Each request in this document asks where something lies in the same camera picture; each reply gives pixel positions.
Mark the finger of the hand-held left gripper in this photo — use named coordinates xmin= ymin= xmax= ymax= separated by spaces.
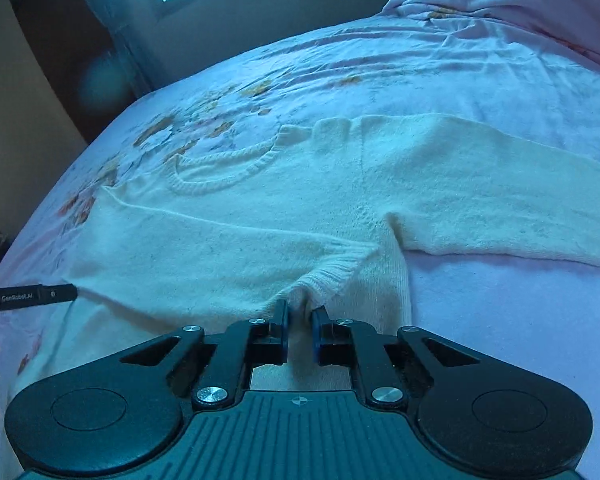
xmin=41 ymin=283 xmax=79 ymax=304

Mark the white knitted sweater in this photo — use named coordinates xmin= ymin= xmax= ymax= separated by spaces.
xmin=62 ymin=114 xmax=600 ymax=396

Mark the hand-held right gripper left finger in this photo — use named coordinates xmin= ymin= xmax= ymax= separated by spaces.
xmin=120 ymin=299 xmax=292 ymax=408

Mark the dark brown wardrobe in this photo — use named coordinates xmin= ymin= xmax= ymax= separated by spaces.
xmin=5 ymin=0 xmax=137 ymax=147

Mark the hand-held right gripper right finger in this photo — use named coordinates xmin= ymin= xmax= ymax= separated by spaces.
xmin=310 ymin=305 xmax=481 ymax=406

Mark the floral pink bed sheet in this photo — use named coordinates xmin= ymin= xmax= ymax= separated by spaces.
xmin=0 ymin=7 xmax=600 ymax=480

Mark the grey curtain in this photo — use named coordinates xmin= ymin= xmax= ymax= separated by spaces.
xmin=64 ymin=0 xmax=157 ymax=98

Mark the pink duvet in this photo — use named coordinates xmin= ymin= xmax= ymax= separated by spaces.
xmin=382 ymin=0 xmax=600 ymax=78

